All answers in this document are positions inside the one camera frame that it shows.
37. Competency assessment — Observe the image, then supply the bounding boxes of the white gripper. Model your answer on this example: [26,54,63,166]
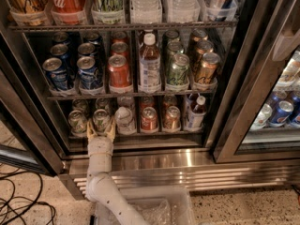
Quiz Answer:
[86,118,115,156]

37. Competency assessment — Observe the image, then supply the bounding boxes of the green 7up can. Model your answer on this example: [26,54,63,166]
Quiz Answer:
[93,109,110,132]
[96,97,111,113]
[68,110,87,136]
[72,99,90,116]

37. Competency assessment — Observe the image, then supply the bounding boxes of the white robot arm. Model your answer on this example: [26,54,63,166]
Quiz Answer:
[86,120,149,225]

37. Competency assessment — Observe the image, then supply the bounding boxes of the green 7up can left front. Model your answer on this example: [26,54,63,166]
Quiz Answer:
[68,110,87,136]

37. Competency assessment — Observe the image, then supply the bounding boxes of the clear water bottle bottom shelf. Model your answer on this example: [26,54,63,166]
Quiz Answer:
[114,107,137,135]

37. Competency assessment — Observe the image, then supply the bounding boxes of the green 7up can left rear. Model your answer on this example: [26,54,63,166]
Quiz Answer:
[72,99,90,116]

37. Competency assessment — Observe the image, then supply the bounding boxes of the red soda can bottom front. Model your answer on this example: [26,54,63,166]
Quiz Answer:
[141,107,158,131]

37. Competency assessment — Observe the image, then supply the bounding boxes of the red soda can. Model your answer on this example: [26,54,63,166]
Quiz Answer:
[108,54,131,88]
[141,107,158,131]

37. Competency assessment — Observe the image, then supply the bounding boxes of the blue pepsi can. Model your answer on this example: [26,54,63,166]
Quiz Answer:
[42,57,74,91]
[77,56,103,90]

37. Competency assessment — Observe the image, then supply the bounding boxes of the red soda can middle front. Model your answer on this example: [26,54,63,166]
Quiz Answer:
[108,54,131,88]

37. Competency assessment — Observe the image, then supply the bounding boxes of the blue pepsi can front left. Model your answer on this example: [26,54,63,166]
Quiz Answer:
[42,57,74,91]

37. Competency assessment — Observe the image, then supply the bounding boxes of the orange soda can bottom front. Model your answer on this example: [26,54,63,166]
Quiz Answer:
[163,106,181,131]

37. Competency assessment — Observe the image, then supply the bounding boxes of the brown tea bottle middle shelf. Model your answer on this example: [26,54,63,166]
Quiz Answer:
[139,33,161,93]

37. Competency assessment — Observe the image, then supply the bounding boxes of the brown tea bottle shelf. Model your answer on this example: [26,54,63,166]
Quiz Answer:
[187,96,206,129]
[139,33,161,93]

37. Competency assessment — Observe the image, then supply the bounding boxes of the green lacroix can middle front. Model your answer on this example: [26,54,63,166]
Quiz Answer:
[167,53,189,85]

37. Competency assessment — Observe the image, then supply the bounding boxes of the brown tea bottle bottom shelf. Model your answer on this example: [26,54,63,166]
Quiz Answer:
[187,96,206,129]

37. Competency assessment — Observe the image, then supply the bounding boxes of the steel fridge base grille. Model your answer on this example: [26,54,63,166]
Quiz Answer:
[59,148,300,201]

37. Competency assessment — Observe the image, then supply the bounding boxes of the gold lacroix can middle front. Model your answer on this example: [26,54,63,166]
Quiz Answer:
[195,52,220,84]

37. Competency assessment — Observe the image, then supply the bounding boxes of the red coca-cola can top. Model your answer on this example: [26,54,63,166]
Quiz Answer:
[51,0,87,25]

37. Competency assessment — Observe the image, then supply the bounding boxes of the yellow lacroix can top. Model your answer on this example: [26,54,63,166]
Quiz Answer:
[8,0,51,26]

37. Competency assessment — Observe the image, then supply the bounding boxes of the blue pepsi can right fridge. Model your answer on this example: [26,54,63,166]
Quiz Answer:
[269,100,293,127]

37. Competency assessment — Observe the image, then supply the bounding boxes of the clear plastic bin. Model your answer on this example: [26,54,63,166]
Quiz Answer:
[95,186,196,225]

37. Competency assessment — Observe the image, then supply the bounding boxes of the black floor cables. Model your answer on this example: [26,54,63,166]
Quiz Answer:
[0,162,57,225]

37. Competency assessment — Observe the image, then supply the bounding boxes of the steel fridge door frame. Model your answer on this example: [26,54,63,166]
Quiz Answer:
[206,0,299,164]

